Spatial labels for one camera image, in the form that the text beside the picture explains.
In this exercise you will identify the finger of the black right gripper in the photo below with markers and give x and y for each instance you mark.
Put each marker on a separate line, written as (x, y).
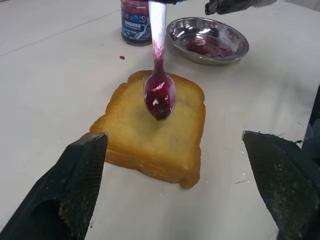
(225, 6)
(175, 1)

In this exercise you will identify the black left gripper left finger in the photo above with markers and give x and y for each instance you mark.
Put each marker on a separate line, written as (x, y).
(50, 190)

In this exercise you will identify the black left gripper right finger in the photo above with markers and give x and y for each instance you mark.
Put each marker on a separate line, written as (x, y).
(290, 180)

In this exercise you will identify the steel spoon with jam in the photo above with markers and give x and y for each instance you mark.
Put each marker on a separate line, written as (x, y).
(160, 96)

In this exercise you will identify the toasted bread slice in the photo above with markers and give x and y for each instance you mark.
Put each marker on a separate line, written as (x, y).
(150, 142)

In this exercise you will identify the open blue-label jam jar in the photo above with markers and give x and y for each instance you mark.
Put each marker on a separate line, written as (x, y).
(136, 22)

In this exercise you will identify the small dark red object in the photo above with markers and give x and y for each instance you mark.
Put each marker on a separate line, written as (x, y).
(122, 57)

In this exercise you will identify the round steel plate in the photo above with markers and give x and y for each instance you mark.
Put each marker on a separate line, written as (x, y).
(225, 53)

